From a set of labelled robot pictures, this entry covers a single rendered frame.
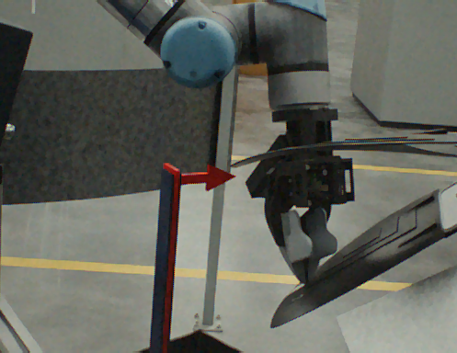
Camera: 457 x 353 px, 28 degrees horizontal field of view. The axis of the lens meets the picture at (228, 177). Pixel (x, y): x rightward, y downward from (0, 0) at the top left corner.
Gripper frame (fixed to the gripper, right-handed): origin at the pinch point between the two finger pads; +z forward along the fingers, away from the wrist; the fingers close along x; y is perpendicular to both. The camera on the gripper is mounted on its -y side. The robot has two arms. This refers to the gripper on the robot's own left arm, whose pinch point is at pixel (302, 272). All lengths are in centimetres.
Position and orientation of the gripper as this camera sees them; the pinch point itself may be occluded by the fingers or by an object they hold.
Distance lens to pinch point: 113.4
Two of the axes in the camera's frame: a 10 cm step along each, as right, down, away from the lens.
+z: 0.7, 10.0, 0.1
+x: 8.7, -0.6, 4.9
